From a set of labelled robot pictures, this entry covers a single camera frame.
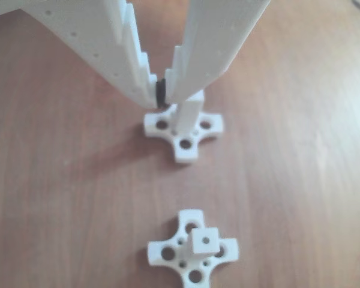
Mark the white cross-base post stand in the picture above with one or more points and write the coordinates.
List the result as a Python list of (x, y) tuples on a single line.
[(186, 120), (204, 240)]

